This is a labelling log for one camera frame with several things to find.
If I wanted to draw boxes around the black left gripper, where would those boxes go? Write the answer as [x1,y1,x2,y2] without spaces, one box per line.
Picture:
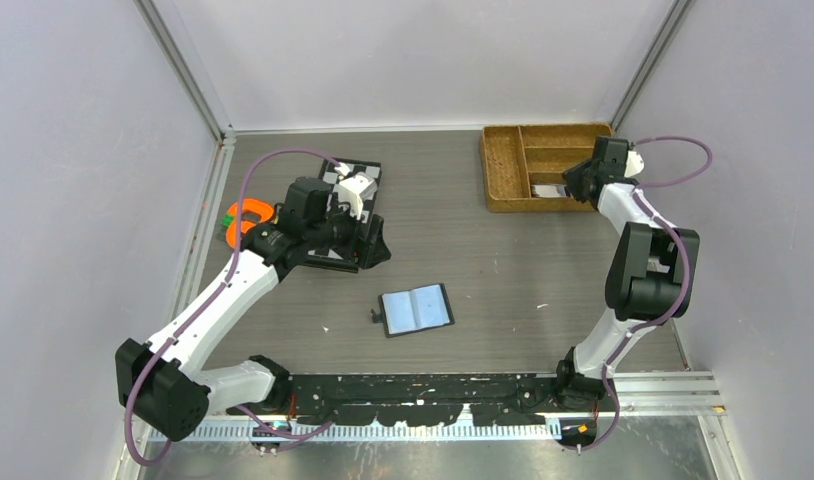
[306,193,390,269]

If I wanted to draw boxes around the black leather card holder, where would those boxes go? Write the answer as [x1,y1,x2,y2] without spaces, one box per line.
[370,283,455,338]

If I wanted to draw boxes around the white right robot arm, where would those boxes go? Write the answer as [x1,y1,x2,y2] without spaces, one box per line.
[553,136,700,411]

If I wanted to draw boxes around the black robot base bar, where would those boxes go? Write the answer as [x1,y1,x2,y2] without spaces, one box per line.
[226,372,621,429]

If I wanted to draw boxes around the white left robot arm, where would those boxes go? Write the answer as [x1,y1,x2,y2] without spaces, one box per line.
[115,172,391,442]

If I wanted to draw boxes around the woven wicker tray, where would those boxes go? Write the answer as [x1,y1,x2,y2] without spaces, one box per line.
[479,123,614,213]

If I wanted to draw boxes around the black and silver chessboard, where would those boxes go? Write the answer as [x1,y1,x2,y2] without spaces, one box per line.
[304,158,383,273]

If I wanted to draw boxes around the orange curved toy track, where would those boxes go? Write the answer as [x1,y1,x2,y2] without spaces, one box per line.
[221,198,275,249]

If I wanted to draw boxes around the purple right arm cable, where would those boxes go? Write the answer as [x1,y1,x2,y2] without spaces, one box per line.
[559,136,714,454]

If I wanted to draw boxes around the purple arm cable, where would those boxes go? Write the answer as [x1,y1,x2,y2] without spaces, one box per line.
[123,148,345,467]
[559,136,714,454]

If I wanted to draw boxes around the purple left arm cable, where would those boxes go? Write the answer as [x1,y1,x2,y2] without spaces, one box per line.
[123,148,345,467]

